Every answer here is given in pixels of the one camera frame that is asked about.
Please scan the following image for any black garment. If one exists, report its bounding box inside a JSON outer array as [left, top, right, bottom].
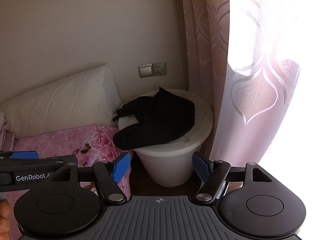
[[113, 87, 195, 151]]

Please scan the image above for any person's left hand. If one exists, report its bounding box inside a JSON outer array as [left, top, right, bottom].
[[0, 199, 12, 240]]

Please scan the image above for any white plastic bucket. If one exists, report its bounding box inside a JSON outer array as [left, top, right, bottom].
[[117, 89, 213, 187]]

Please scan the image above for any pink floral blanket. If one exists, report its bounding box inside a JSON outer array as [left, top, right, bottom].
[[1, 113, 131, 239]]

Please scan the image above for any white quilted pillow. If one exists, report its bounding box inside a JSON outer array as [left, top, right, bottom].
[[1, 64, 121, 137]]

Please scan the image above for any pink patterned curtain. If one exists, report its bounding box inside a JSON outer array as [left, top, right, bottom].
[[182, 0, 300, 166]]

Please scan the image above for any beige light switch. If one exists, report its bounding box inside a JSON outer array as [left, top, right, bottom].
[[138, 63, 153, 78]]

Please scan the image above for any beige wall socket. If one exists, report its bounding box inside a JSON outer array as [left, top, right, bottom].
[[152, 62, 167, 76]]

